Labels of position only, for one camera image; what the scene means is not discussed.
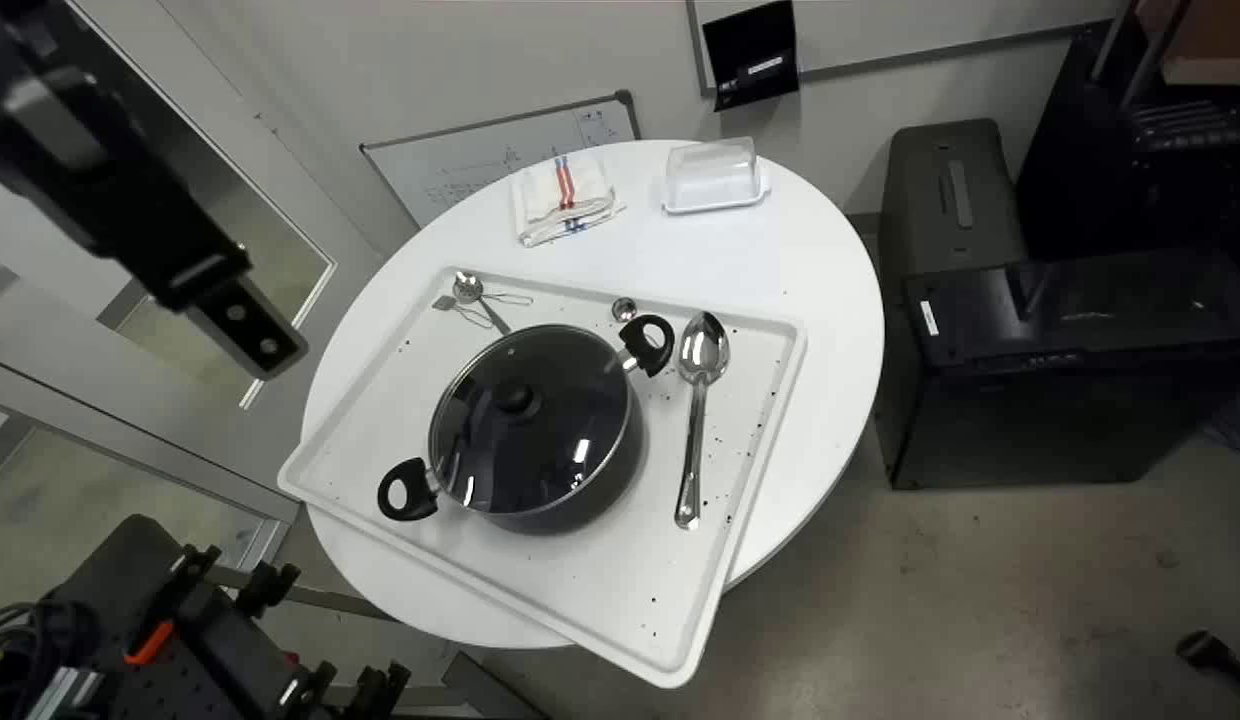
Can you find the black cooking pot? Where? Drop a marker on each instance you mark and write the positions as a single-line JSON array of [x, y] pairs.
[[410, 491]]

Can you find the leaning whiteboard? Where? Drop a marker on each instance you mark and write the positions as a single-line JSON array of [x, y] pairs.
[[438, 169]]

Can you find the small steel spoon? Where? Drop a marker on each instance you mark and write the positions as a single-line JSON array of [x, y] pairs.
[[468, 289]]

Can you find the black printer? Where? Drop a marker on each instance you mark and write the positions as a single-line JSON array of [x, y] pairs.
[[1011, 370]]

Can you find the black wall box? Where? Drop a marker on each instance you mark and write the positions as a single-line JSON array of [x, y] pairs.
[[752, 53]]

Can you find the black equipment cart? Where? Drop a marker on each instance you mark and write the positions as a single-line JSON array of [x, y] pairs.
[[145, 634]]

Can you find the glass pot lid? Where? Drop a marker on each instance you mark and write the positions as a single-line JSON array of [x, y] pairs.
[[536, 425]]

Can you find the large steel serving spoon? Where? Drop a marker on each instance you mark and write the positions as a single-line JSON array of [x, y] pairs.
[[702, 363]]

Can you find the white plastic tray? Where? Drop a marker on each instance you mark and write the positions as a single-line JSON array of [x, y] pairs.
[[630, 585]]

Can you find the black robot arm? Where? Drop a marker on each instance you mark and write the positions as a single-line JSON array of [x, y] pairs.
[[77, 154]]

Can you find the round white table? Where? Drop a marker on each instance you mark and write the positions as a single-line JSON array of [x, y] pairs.
[[789, 252]]

